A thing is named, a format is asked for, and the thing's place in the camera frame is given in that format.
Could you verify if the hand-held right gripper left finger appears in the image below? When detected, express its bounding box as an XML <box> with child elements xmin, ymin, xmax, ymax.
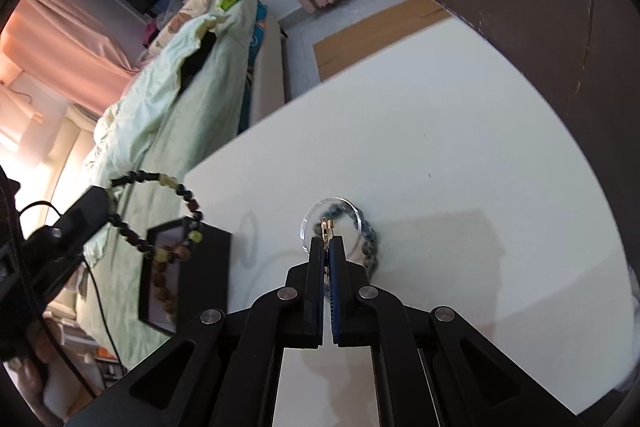
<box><xmin>62</xmin><ymin>234</ymin><xmax>326</xmax><ymax>427</ymax></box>

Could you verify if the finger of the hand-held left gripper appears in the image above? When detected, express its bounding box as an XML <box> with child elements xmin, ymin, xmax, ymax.
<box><xmin>27</xmin><ymin>186</ymin><xmax>113</xmax><ymax>259</ymax></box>

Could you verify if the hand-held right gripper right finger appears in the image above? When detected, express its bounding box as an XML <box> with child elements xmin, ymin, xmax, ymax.
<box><xmin>327</xmin><ymin>236</ymin><xmax>584</xmax><ymax>427</ymax></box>

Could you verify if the clear plastic bangle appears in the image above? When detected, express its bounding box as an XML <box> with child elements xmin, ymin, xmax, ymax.
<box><xmin>301</xmin><ymin>195</ymin><xmax>362</xmax><ymax>258</ymax></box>

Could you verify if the blue-grey bead bracelet gold clasp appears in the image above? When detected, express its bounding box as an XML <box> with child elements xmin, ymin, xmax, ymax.
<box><xmin>309</xmin><ymin>202</ymin><xmax>384</xmax><ymax>281</ymax></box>

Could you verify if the brown wooden bead bracelet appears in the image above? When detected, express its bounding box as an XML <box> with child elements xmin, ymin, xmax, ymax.
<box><xmin>145</xmin><ymin>257</ymin><xmax>179</xmax><ymax>326</ymax></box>

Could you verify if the black square gift box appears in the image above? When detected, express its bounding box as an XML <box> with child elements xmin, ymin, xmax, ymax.
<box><xmin>137</xmin><ymin>216</ymin><xmax>234</xmax><ymax>336</ymax></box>

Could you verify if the dark and yellow bead bracelet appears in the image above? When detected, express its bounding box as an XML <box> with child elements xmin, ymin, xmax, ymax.
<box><xmin>107</xmin><ymin>169</ymin><xmax>206</xmax><ymax>264</ymax></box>

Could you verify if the person's left hand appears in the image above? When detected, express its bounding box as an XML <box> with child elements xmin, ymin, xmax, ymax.
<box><xmin>5</xmin><ymin>322</ymin><xmax>57</xmax><ymax>414</ymax></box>

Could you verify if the beige padded headboard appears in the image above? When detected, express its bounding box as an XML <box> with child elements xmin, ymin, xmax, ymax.
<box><xmin>47</xmin><ymin>104</ymin><xmax>101</xmax><ymax>218</ymax></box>

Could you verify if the white hanging cloth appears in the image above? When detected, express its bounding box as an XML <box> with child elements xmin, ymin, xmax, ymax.
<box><xmin>0</xmin><ymin>77</ymin><xmax>45</xmax><ymax>168</ymax></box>

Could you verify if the light green duvet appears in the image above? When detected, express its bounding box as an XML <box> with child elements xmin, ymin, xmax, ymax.
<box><xmin>82</xmin><ymin>12</ymin><xmax>232</xmax><ymax>190</ymax></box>

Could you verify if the narrow pink curtain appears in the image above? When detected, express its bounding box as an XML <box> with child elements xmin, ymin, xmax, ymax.
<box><xmin>0</xmin><ymin>0</ymin><xmax>137</xmax><ymax>118</ymax></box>

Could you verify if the green bed sheet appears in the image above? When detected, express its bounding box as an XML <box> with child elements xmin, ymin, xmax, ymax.
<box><xmin>50</xmin><ymin>0</ymin><xmax>262</xmax><ymax>369</ymax></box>

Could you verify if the black garment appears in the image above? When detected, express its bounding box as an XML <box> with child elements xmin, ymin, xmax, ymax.
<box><xmin>177</xmin><ymin>32</ymin><xmax>219</xmax><ymax>94</ymax></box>

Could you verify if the brown cardboard sheet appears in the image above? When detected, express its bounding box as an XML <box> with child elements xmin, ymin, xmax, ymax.
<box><xmin>312</xmin><ymin>0</ymin><xmax>454</xmax><ymax>82</ymax></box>

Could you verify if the black cable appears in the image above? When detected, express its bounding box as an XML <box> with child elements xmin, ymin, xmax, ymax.
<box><xmin>82</xmin><ymin>252</ymin><xmax>127</xmax><ymax>369</ymax></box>

